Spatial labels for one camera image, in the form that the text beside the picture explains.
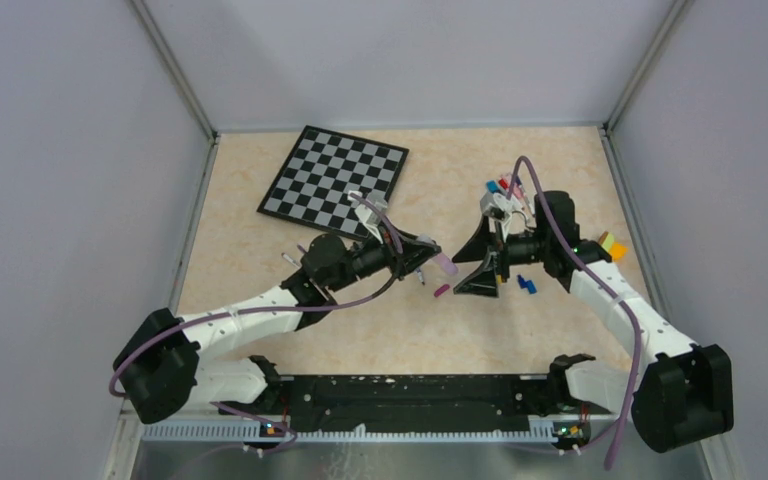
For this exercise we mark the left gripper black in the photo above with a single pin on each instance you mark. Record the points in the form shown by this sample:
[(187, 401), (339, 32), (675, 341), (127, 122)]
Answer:
[(416, 251)]

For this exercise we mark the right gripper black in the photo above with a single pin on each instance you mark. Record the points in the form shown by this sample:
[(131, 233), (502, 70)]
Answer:
[(482, 280)]

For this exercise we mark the lilac highlighter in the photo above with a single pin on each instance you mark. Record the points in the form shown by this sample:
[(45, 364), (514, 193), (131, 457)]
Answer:
[(445, 264)]

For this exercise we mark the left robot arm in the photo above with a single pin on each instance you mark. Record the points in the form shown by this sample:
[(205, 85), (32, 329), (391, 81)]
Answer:
[(167, 362)]

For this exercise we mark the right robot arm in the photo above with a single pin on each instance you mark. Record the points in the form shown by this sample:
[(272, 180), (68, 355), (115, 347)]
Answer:
[(677, 391)]

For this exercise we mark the thin marker pink cap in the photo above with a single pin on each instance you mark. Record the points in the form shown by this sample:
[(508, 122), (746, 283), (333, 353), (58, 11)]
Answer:
[(514, 185)]

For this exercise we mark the black grey chessboard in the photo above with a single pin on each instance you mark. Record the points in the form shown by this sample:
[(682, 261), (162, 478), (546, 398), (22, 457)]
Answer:
[(312, 185)]

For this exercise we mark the yellow orange block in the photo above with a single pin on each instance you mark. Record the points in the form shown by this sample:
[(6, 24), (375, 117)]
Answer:
[(615, 249)]

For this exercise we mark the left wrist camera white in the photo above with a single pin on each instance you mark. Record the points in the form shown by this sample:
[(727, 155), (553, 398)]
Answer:
[(369, 210)]

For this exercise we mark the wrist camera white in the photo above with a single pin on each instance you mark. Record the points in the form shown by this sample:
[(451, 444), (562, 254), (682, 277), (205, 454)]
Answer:
[(497, 206), (369, 210)]

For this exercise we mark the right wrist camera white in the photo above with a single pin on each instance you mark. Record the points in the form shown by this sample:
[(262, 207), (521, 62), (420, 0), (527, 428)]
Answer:
[(497, 206)]

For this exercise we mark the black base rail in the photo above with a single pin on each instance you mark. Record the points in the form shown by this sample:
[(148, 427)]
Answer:
[(436, 404)]

